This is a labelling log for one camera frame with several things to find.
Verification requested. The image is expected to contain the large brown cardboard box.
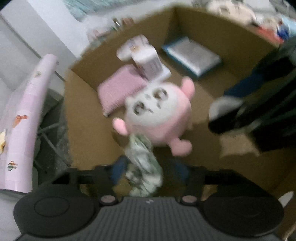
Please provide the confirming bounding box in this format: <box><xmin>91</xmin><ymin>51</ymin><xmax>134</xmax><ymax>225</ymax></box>
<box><xmin>63</xmin><ymin>5</ymin><xmax>296</xmax><ymax>239</ymax></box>

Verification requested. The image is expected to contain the pink covered folding table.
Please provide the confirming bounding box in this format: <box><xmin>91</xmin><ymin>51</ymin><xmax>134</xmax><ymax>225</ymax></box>
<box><xmin>1</xmin><ymin>54</ymin><xmax>57</xmax><ymax>193</ymax></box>

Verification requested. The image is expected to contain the blue white cardboard box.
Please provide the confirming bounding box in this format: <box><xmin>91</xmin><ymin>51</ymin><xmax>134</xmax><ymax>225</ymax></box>
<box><xmin>162</xmin><ymin>37</ymin><xmax>222</xmax><ymax>78</ymax></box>

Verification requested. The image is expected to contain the green floral scrunchie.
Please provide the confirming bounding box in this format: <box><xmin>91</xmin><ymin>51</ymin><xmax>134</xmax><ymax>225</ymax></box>
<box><xmin>125</xmin><ymin>134</ymin><xmax>163</xmax><ymax>197</ymax></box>

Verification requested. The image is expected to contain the pink round plush toy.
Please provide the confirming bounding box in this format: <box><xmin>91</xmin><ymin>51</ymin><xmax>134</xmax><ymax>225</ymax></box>
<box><xmin>112</xmin><ymin>77</ymin><xmax>195</xmax><ymax>156</ymax></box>

